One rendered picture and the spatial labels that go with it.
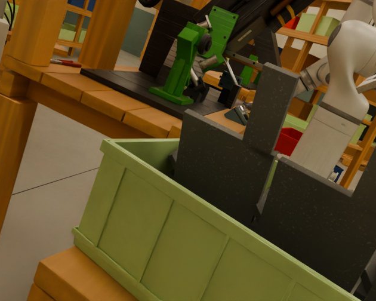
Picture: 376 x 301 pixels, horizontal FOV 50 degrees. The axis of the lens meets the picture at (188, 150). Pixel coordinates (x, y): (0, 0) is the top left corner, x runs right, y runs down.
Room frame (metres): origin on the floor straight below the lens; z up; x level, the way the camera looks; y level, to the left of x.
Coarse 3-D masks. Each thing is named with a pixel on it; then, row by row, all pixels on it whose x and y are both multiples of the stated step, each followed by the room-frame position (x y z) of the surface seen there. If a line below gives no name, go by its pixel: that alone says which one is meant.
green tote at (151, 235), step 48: (144, 144) 0.60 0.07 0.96; (96, 192) 0.53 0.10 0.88; (144, 192) 0.49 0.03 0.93; (192, 192) 0.47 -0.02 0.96; (96, 240) 0.51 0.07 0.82; (144, 240) 0.48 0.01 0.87; (192, 240) 0.45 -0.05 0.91; (240, 240) 0.42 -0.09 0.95; (144, 288) 0.46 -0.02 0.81; (192, 288) 0.44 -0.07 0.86; (240, 288) 0.41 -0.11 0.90; (288, 288) 0.39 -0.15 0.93; (336, 288) 0.37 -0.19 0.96
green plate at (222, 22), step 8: (216, 8) 1.74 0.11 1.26; (208, 16) 1.74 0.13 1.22; (216, 16) 1.73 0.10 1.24; (224, 16) 1.73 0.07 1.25; (232, 16) 1.73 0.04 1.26; (216, 24) 1.72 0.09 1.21; (224, 24) 1.72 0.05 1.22; (232, 24) 1.71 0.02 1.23; (208, 32) 1.71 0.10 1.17; (216, 32) 1.71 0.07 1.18; (224, 32) 1.71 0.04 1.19; (216, 40) 1.70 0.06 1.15; (224, 40) 1.70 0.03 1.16; (216, 48) 1.69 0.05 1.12; (224, 48) 1.77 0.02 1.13; (208, 56) 1.68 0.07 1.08
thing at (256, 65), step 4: (224, 52) 1.81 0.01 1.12; (228, 52) 1.81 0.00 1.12; (232, 52) 1.80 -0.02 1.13; (224, 56) 1.81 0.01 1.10; (228, 56) 1.81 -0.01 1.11; (232, 56) 1.80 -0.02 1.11; (236, 56) 1.80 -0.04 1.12; (240, 56) 1.80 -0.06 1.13; (236, 60) 1.80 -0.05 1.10; (240, 60) 1.80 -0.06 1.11; (244, 60) 1.79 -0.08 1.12; (248, 60) 1.79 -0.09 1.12; (252, 60) 1.78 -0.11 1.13; (248, 64) 1.79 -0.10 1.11; (252, 64) 1.78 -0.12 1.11; (256, 64) 1.78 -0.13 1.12; (260, 64) 1.78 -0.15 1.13; (256, 68) 1.78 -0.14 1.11; (260, 68) 1.78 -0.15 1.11
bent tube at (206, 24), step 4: (208, 20) 1.69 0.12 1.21; (200, 24) 1.69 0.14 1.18; (204, 24) 1.69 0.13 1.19; (208, 24) 1.69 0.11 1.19; (192, 68) 1.64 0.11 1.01; (192, 72) 1.63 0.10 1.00; (192, 76) 1.63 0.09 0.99; (196, 76) 1.63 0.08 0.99; (192, 80) 1.62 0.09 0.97; (196, 80) 1.62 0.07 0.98; (196, 84) 1.61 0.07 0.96; (200, 84) 1.62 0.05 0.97
